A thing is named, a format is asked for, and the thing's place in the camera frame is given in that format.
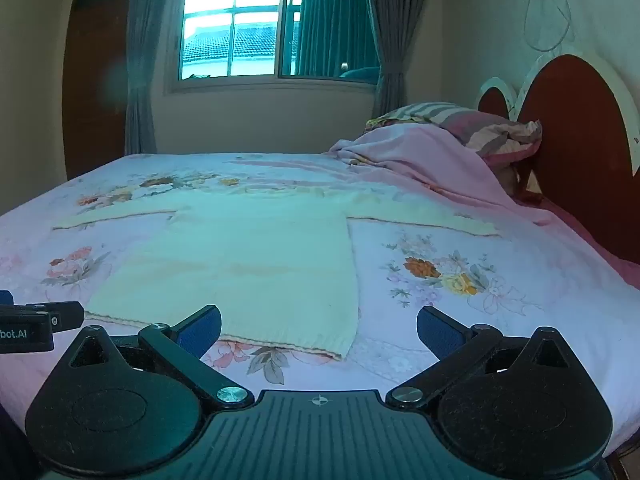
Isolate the pink blanket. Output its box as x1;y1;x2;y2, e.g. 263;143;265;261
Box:
329;124;563;228

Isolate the brown wooden door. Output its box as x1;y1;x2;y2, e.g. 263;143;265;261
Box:
62;0;137;181

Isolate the striped pillow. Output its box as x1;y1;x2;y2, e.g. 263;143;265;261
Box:
366;102;543;166

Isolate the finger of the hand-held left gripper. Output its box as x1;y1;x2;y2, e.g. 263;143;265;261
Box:
26;301;85;334

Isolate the cream knit sweater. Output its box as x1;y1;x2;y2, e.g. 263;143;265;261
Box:
51;186;501;361

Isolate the floral bed sheet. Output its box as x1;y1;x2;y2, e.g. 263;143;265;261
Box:
0;152;640;480

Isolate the brown wooden headboard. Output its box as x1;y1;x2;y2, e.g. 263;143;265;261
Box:
475;49;640;266

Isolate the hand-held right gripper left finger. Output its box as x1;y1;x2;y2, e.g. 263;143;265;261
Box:
66;304;256;410

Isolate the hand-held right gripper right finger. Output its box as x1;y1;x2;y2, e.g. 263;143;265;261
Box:
387;305;576;410

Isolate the window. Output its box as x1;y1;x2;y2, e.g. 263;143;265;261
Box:
165;0;386;93

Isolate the white wall cable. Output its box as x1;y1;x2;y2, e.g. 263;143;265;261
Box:
522;0;573;54

